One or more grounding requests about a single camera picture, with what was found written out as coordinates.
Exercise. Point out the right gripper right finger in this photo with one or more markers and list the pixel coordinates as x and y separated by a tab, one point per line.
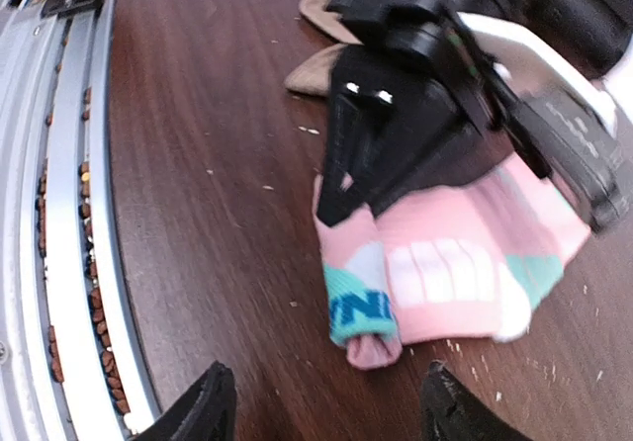
450	412

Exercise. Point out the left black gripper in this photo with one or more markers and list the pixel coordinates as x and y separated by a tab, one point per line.
407	107

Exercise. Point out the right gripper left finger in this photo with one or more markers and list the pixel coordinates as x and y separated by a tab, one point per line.
205	412

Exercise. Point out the pink patterned sock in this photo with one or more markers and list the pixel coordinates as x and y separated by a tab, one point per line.
473	261

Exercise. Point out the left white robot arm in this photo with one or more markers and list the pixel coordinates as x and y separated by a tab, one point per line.
594	36

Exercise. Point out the tan ribbed sock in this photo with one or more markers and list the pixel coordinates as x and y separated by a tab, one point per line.
312	77

